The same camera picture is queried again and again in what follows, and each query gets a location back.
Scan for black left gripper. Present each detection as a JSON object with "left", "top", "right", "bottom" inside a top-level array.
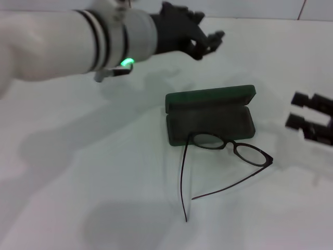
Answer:
[{"left": 149, "top": 1, "right": 226, "bottom": 61}]

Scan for green glasses case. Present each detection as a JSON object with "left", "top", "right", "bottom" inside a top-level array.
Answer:
[{"left": 165, "top": 84, "right": 257, "bottom": 147}]

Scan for black glasses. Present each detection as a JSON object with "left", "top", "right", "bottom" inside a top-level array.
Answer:
[{"left": 179, "top": 131, "right": 274, "bottom": 222}]

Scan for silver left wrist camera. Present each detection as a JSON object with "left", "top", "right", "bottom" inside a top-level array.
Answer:
[{"left": 114, "top": 0, "right": 132, "bottom": 11}]

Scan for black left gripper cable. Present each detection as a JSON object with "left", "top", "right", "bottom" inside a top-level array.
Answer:
[{"left": 94, "top": 64, "right": 135, "bottom": 83}]

